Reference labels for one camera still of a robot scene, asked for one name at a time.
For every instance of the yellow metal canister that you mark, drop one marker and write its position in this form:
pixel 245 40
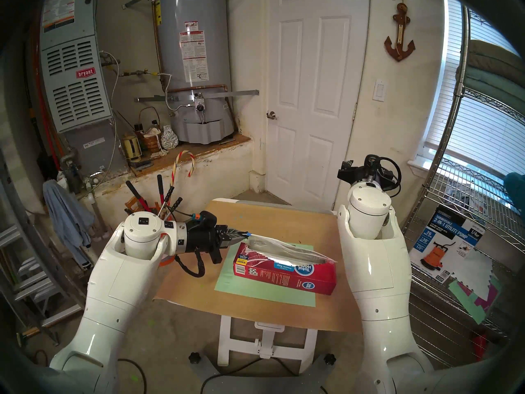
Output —
pixel 131 147

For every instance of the white window sill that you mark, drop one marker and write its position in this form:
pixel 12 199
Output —
pixel 418 164

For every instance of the metal door knob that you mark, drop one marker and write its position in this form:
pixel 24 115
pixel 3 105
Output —
pixel 271 115

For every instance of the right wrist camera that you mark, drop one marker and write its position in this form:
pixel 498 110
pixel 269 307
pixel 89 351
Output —
pixel 346 171

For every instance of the magenta paper sheet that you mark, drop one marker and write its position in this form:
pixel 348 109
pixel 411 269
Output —
pixel 491 303

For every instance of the clear ziplock bag blue slider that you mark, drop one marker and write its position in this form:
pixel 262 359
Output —
pixel 287 251

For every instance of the red freezer bag box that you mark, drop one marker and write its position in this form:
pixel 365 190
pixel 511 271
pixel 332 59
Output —
pixel 283 279

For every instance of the white light switch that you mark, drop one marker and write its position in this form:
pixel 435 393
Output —
pixel 379 90

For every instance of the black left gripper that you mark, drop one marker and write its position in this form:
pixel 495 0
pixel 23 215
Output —
pixel 201 235

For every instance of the white window blinds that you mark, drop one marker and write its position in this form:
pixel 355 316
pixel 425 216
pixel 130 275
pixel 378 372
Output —
pixel 484 130

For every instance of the white panel door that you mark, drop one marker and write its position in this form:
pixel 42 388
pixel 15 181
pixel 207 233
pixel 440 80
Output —
pixel 316 110

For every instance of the white plastic pipe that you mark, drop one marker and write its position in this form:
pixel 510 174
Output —
pixel 98 216

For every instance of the brown cardboard table cover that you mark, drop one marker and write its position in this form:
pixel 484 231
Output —
pixel 192 292

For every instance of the foil wrapped object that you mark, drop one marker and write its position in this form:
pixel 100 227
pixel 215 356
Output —
pixel 169 138

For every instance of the green paper sheet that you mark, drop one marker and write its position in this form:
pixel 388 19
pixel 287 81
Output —
pixel 471 312

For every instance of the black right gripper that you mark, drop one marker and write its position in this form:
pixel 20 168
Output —
pixel 369 171

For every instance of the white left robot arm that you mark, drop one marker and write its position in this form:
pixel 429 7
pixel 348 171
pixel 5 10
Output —
pixel 119 282

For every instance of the aluminium ladder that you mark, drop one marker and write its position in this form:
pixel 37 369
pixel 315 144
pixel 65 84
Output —
pixel 24 274

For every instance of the blue hanging towel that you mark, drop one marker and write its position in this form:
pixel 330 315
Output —
pixel 67 216

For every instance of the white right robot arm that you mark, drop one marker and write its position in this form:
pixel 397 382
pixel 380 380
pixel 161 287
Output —
pixel 377 274

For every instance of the gray Bryant furnace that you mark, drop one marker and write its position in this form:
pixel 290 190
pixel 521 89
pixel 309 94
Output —
pixel 74 97

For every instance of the rusty anchor wall decoration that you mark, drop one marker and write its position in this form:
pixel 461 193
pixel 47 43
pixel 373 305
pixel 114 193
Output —
pixel 400 48

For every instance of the gray water heater tank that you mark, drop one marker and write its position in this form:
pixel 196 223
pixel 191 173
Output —
pixel 172 48

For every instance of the metal gas pipe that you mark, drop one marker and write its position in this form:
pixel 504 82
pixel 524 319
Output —
pixel 139 73

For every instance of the utility pump cardboard box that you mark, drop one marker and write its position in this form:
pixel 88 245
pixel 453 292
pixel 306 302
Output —
pixel 443 241

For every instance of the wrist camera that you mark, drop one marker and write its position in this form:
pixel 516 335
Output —
pixel 216 254
pixel 346 171

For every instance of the white jagged paper sheet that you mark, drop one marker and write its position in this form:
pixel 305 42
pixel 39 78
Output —
pixel 475 274

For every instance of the gray green folded cushion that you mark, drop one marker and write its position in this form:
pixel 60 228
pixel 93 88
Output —
pixel 492 77

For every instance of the red object on floor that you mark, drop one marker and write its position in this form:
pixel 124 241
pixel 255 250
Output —
pixel 480 347

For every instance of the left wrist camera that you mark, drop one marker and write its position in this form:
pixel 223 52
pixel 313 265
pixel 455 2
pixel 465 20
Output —
pixel 216 254

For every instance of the light green paper mat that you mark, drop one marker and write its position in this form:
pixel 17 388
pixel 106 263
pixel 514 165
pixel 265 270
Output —
pixel 262 295

